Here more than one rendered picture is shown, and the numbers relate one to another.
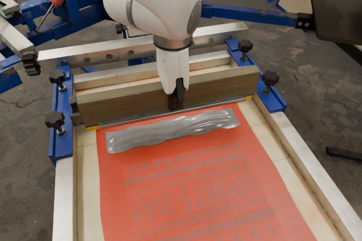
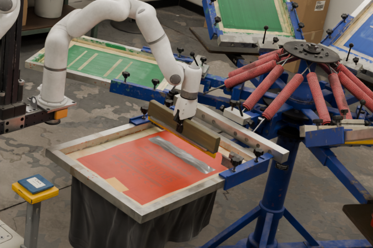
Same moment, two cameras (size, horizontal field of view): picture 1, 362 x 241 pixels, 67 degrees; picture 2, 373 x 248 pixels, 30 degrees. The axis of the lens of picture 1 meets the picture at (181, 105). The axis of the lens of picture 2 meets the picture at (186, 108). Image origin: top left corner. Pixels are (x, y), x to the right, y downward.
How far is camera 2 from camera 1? 2.65 m
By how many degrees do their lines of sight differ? 48
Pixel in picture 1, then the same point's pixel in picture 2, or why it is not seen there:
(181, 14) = (166, 72)
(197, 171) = (162, 164)
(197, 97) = (188, 133)
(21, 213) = not seen: hidden behind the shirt
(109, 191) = (130, 143)
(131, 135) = (164, 142)
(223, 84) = (200, 133)
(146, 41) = (225, 121)
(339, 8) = not seen: outside the picture
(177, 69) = (179, 105)
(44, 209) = not seen: hidden behind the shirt
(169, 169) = (155, 156)
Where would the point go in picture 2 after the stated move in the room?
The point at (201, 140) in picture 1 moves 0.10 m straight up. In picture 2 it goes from (181, 163) to (185, 142)
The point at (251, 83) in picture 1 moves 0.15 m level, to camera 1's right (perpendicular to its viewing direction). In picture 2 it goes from (212, 143) to (232, 161)
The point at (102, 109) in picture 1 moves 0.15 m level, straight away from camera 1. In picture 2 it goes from (155, 110) to (175, 101)
